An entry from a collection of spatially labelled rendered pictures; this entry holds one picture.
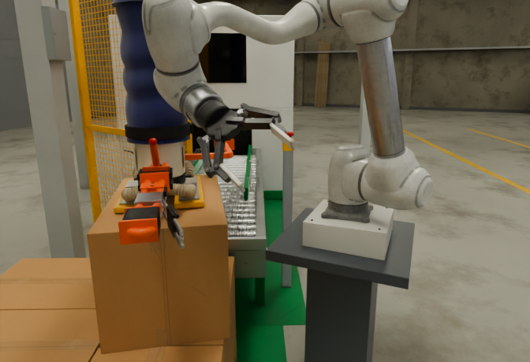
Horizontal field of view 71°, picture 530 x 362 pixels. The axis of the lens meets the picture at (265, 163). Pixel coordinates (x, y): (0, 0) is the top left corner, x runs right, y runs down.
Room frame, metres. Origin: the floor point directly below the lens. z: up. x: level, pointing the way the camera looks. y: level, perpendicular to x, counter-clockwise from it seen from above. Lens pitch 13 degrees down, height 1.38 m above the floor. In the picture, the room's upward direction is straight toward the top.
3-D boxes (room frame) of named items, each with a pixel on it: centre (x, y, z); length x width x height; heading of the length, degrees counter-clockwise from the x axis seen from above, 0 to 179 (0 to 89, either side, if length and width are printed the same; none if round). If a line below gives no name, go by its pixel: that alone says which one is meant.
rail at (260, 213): (2.85, 0.04, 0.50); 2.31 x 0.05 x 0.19; 1
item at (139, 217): (0.73, 0.26, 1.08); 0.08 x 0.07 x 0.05; 12
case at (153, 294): (1.31, 0.36, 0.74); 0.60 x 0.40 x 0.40; 11
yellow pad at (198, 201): (1.34, 0.29, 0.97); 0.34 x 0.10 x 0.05; 12
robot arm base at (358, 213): (1.42, -0.34, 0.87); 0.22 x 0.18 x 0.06; 160
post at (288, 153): (2.26, -0.14, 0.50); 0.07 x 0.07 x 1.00; 1
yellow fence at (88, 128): (2.67, 1.09, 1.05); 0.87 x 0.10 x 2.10; 53
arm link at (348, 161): (1.39, -0.33, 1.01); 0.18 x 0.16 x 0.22; 39
